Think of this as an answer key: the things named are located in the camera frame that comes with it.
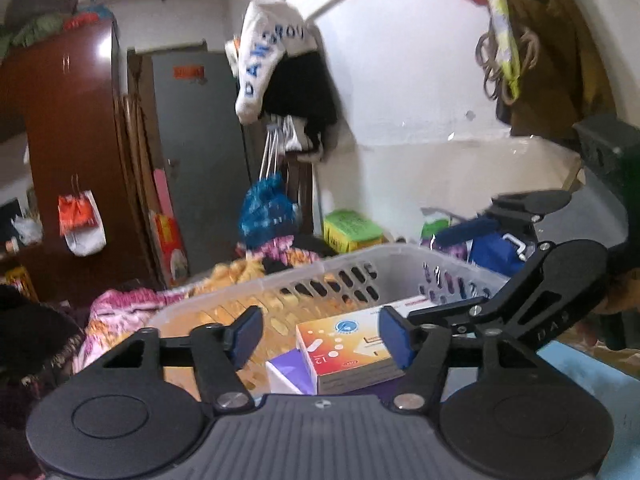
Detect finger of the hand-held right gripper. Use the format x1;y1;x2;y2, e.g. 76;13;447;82
407;239;609;347
440;190;572;252

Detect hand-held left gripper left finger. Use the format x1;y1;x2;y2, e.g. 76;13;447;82
102;305;264;415

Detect green white plastic bag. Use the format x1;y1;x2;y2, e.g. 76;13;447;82
420;207;452;241

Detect white plastic basket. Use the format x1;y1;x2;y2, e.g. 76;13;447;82
145;242;511;396

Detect white lettered sweatshirt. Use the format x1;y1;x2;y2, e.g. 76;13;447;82
225;0;318;125

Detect white orange medicine box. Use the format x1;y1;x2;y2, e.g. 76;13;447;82
295;296;431;395

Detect red yellow carton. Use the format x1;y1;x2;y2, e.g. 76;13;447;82
150;210;190;288

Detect grey door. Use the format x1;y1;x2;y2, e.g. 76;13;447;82
150;51;251;281

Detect pink board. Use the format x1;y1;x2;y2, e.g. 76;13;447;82
152;170;173;216

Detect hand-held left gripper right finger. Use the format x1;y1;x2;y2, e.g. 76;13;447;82
378;305;540;413

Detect black hanging garment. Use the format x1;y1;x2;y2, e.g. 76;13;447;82
262;51;341;161

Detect purple tissue pack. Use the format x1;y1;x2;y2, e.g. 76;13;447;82
265;349;401;396

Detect green cloth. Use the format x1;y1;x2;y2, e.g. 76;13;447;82
0;12;66;56

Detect red white plastic bag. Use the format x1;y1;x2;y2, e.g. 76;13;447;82
57;190;107;257

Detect blue tote bag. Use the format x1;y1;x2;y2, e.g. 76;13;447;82
470;230;526;276

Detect wooden boards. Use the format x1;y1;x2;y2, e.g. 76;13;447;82
122;40;161;286

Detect metal crutch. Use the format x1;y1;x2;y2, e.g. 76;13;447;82
260;115;296;181

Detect olive hanging bag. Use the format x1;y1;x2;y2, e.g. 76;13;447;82
495;0;618;141

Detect yellow patterned bag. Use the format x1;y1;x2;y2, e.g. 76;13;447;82
475;0;521;106

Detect green yellow box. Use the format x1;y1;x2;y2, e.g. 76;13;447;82
322;209;386;253

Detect black clothing pile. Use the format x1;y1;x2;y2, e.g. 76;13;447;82
0;285;86;461

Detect brown wooden wardrobe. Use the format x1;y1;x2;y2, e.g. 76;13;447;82
0;20;166;306

